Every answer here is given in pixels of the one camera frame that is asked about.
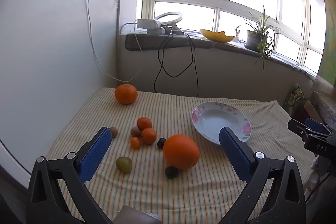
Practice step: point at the potted spider plant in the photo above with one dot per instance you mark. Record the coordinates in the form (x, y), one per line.
(253, 41)

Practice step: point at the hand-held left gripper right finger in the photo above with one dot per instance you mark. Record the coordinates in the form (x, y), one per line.
(236, 155)

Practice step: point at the small figurine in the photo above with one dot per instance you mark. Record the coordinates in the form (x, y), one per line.
(237, 33)

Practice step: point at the floral white plate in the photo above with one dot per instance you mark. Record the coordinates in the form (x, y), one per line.
(210, 119)

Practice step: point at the large flat tangerine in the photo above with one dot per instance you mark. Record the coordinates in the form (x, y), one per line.
(126, 94)

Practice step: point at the green package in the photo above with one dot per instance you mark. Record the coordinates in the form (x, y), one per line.
(295, 99)

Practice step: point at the striped tablecloth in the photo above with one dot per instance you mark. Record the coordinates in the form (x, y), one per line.
(170, 195)

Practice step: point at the cardboard box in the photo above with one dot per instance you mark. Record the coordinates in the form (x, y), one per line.
(311, 109)

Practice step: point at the white cabinet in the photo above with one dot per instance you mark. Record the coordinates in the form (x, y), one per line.
(44, 56)

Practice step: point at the medium mandarin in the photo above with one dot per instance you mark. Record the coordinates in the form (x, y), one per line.
(148, 136)
(144, 123)

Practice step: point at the tiny mandarin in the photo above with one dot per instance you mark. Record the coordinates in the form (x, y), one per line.
(135, 143)

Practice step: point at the white power adapter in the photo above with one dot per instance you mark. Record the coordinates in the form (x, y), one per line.
(157, 31)

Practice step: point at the brown kiwi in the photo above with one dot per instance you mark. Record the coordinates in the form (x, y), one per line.
(113, 132)
(135, 131)

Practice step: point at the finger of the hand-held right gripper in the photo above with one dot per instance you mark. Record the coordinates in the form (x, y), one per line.
(296, 127)
(315, 124)

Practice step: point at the white power strip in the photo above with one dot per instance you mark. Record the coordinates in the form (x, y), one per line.
(147, 23)

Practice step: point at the green plum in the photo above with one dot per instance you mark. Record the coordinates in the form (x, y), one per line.
(124, 164)

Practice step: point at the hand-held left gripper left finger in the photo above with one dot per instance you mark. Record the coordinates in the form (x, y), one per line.
(94, 153)

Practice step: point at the large smooth orange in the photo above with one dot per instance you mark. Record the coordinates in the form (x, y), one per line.
(181, 151)

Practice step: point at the grey windowsill cover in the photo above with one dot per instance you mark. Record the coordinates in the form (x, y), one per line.
(147, 41)

